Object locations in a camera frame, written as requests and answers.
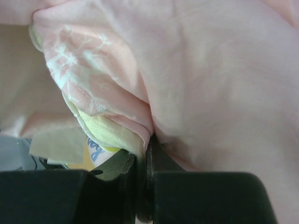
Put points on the cream yellow pillow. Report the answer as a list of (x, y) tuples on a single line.
[(100, 83)]

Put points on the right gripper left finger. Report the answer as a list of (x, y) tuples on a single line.
[(104, 195)]

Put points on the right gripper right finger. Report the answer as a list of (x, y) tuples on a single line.
[(176, 196)]

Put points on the pink cartoon pillowcase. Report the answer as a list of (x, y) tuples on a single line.
[(221, 77)]

